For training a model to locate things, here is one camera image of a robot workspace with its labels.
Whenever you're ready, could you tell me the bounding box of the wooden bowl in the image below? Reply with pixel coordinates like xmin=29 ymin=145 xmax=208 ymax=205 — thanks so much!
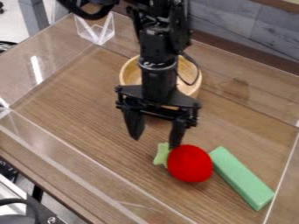
xmin=116 ymin=55 xmax=202 ymax=111

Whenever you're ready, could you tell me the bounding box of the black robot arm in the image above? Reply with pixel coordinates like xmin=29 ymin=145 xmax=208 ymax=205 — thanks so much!
xmin=116 ymin=0 xmax=202 ymax=149

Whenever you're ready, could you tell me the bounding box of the black equipment lower left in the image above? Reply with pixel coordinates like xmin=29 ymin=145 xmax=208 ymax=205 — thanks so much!
xmin=0 ymin=159 xmax=67 ymax=224

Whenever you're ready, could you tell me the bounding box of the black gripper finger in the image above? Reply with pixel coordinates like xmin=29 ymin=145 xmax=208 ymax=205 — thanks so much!
xmin=123 ymin=109 xmax=146 ymax=140
xmin=170 ymin=118 xmax=187 ymax=149

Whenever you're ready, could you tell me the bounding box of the red plush fruit green leaf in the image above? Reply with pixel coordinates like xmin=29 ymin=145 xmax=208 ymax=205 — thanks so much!
xmin=154 ymin=143 xmax=212 ymax=183

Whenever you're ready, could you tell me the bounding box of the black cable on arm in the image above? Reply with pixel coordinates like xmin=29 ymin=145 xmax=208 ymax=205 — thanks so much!
xmin=56 ymin=0 xmax=120 ymax=21

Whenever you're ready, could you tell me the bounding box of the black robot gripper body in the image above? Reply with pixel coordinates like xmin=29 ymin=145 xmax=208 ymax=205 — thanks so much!
xmin=116 ymin=56 xmax=202 ymax=129

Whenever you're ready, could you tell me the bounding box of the green rectangular block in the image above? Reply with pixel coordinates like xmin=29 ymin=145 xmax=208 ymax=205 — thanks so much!
xmin=210 ymin=146 xmax=275 ymax=211

